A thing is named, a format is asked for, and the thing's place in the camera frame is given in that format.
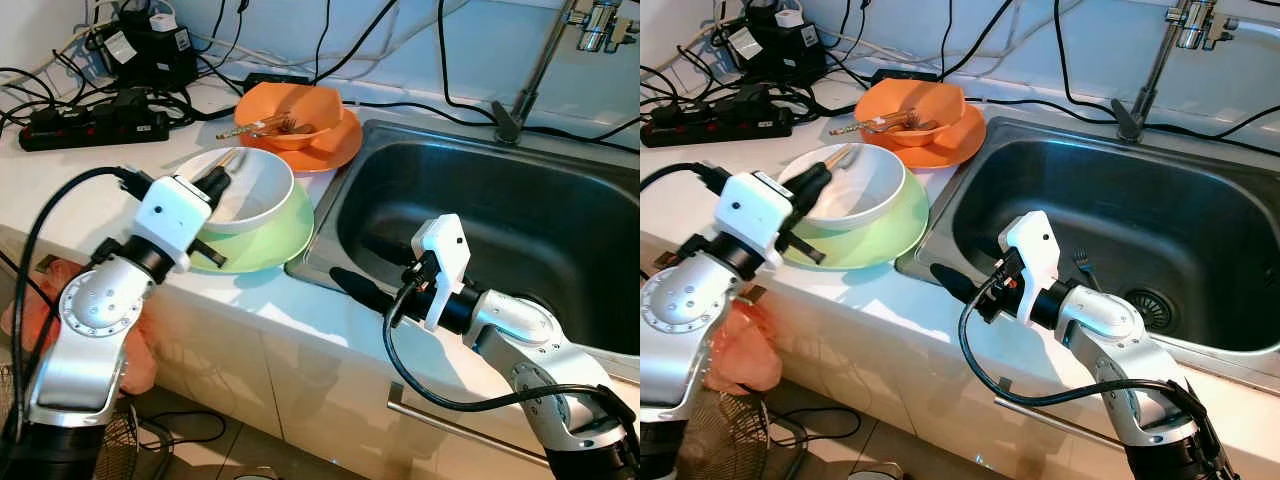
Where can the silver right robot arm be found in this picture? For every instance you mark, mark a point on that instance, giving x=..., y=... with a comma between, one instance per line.
x=520, y=330
x=1110, y=325

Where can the stainless steel sink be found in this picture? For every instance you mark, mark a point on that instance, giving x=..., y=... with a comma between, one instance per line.
x=540, y=220
x=1150, y=220

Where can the white kitchen cabinet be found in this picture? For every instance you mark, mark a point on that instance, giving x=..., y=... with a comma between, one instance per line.
x=300, y=380
x=900, y=380

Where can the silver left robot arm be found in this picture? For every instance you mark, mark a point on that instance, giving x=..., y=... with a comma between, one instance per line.
x=90, y=320
x=680, y=320

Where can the wooden chopstick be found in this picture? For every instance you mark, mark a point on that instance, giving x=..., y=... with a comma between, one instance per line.
x=255, y=125
x=868, y=122
x=870, y=125
x=257, y=128

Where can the orange bowl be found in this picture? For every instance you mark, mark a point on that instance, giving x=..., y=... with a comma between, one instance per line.
x=305, y=100
x=928, y=98

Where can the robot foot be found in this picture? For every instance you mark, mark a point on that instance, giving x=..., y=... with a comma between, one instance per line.
x=875, y=472
x=255, y=474

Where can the white plug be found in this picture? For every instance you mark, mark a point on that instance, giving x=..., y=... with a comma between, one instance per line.
x=790, y=18
x=162, y=20

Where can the light green plate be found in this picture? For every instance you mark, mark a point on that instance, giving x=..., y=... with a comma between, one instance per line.
x=892, y=237
x=280, y=242

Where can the dark brown spoon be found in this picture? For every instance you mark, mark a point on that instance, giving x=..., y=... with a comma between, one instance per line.
x=925, y=123
x=302, y=127

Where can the black power adapter box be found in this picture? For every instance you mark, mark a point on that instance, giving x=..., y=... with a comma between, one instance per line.
x=150, y=55
x=780, y=55

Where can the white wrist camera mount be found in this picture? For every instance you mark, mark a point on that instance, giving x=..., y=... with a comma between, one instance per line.
x=755, y=215
x=1035, y=240
x=445, y=245
x=170, y=215

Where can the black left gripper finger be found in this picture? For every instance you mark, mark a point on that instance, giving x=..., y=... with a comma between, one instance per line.
x=800, y=248
x=207, y=252
x=215, y=183
x=812, y=188

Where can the white bowl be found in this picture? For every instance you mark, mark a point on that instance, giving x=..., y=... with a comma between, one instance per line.
x=255, y=195
x=862, y=190

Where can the black power strip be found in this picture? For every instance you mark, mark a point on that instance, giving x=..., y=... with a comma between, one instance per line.
x=720, y=125
x=90, y=130

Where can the metal faucet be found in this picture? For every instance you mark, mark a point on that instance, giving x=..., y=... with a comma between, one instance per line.
x=510, y=120
x=1130, y=118

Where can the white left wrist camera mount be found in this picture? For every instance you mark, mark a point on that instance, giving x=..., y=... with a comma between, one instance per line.
x=170, y=215
x=755, y=215

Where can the black plug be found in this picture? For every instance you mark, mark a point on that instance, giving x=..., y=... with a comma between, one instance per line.
x=757, y=95
x=130, y=98

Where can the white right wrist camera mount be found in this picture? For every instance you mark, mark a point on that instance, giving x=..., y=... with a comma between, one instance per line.
x=1035, y=240
x=445, y=245

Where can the orange plate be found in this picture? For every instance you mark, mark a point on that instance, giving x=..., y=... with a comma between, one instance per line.
x=338, y=152
x=962, y=142

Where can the orange plastic bag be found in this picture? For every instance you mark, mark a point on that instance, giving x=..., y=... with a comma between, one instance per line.
x=140, y=355
x=745, y=345

